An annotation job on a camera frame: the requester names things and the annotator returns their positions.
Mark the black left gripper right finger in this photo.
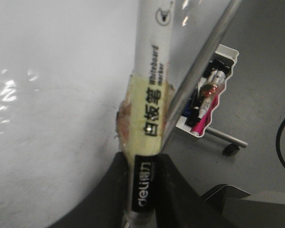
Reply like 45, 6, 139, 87
155, 154, 230, 228

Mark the white whiteboard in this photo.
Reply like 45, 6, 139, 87
0, 0, 243, 228

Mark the grey box on floor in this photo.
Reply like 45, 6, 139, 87
201, 184, 285, 228

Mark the whiteboard stand leg with caster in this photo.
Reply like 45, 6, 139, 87
206, 127, 248, 157

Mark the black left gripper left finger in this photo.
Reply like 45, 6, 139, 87
50, 152, 128, 228

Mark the white marker in tray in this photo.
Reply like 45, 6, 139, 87
197, 70, 226, 119

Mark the pink marker in tray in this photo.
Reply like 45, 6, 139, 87
190, 96, 219, 138

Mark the black white whiteboard marker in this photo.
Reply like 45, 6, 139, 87
116, 0, 175, 228

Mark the white marker tray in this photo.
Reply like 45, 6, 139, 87
174, 44, 239, 141

